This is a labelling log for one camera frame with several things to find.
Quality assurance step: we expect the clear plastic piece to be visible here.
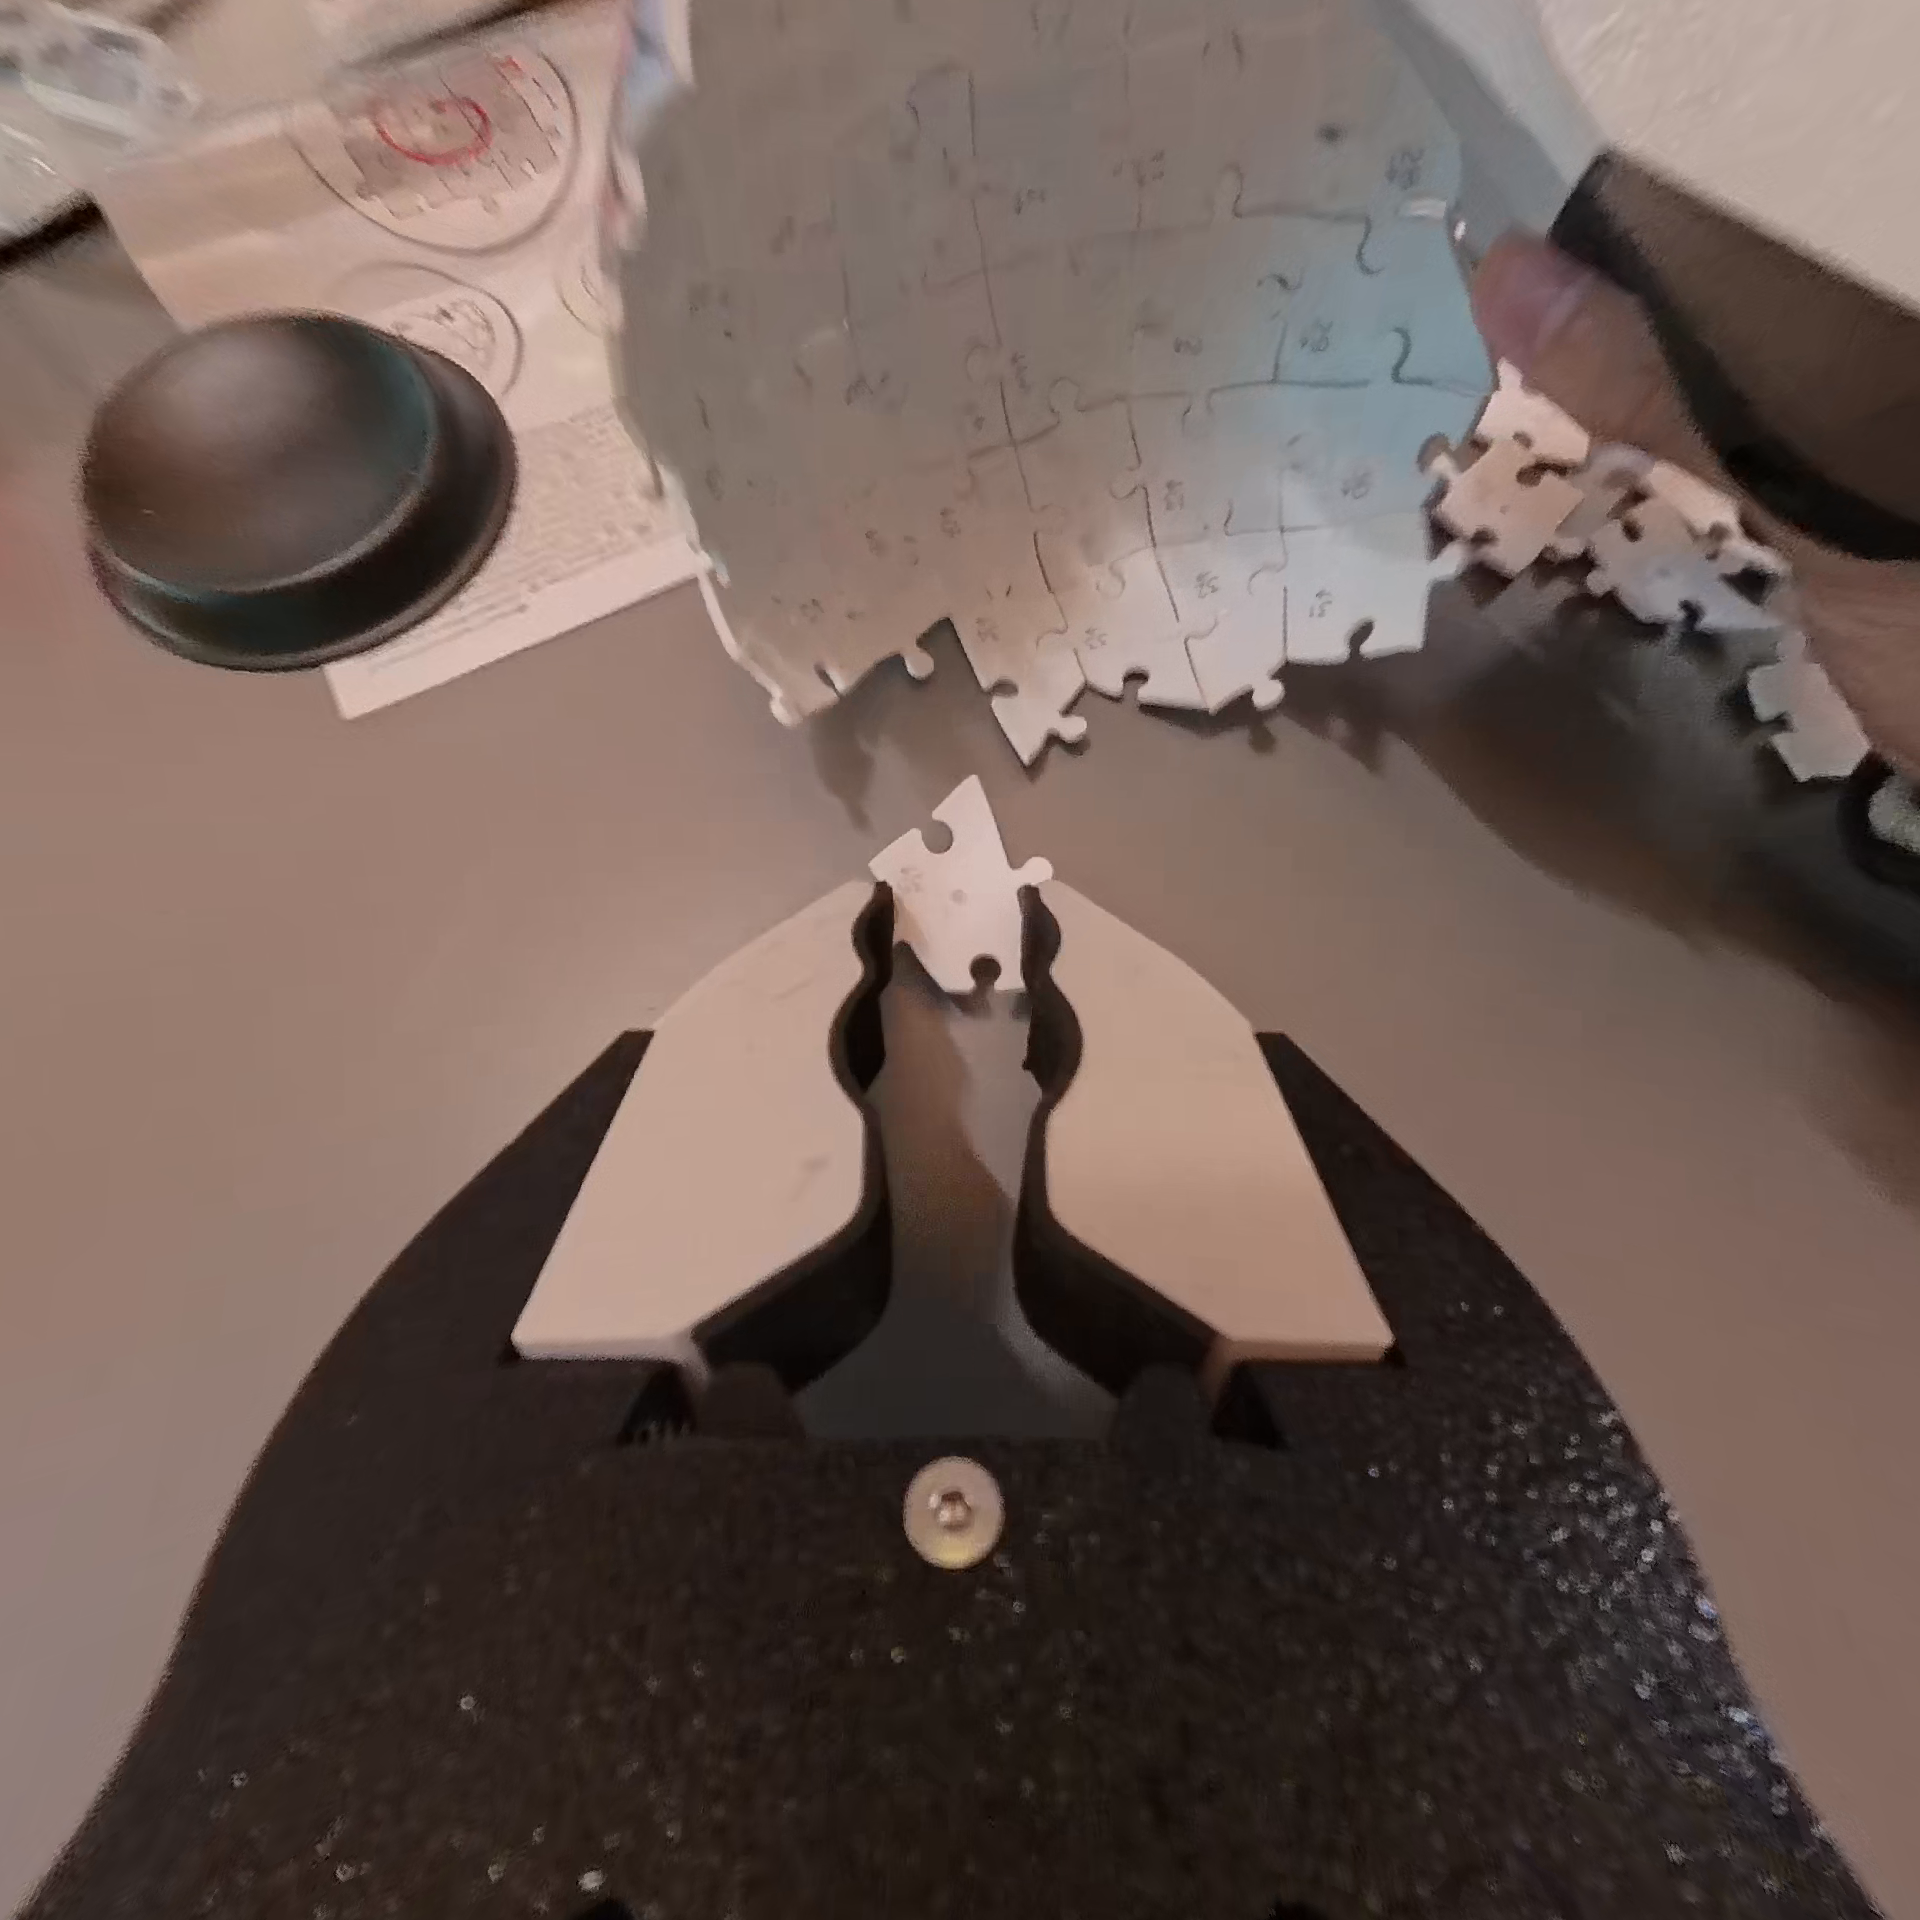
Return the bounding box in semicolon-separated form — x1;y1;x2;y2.
0;0;203;154

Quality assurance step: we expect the pile of loose puzzle pieces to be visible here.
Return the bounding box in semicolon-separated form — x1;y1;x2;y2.
1417;358;1876;783

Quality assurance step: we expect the single white puzzle piece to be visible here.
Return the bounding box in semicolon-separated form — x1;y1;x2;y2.
867;774;1057;994

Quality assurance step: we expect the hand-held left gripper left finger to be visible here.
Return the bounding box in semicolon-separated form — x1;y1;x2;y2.
509;877;902;1369

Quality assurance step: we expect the folded paper leaflet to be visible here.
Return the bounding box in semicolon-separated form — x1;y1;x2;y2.
95;0;722;722

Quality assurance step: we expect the black dome stand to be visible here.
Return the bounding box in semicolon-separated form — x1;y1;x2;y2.
77;310;518;673

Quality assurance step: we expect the grey partial puzzle ball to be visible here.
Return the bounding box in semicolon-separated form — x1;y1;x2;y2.
609;0;1517;771

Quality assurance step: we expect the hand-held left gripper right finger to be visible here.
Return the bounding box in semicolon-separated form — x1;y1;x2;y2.
1013;883;1396;1374

